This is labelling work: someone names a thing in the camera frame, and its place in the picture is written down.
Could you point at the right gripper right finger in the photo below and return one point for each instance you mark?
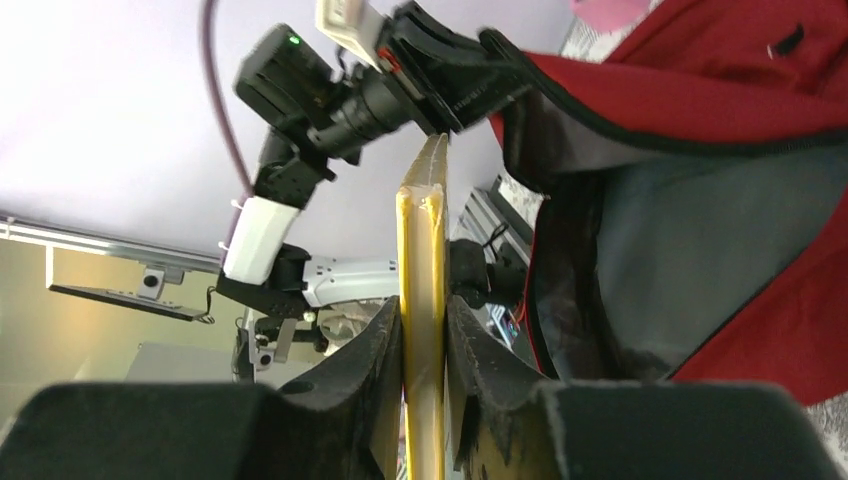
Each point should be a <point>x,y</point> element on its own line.
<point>496,429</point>

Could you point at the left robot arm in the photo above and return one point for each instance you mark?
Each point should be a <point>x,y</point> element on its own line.
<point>313,117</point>

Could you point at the pink metronome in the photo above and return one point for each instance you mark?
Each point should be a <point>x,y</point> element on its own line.
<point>609,15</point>

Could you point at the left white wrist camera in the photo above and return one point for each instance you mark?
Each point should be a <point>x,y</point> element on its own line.
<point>354,25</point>

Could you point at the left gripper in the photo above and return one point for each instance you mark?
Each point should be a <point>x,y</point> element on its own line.
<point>444,81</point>

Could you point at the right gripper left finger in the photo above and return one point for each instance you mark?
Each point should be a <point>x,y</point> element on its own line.
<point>341,418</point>

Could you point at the red backpack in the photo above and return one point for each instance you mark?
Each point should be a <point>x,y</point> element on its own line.
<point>694,216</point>

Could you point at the yellow book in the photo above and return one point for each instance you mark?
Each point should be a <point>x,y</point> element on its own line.
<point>421,213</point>

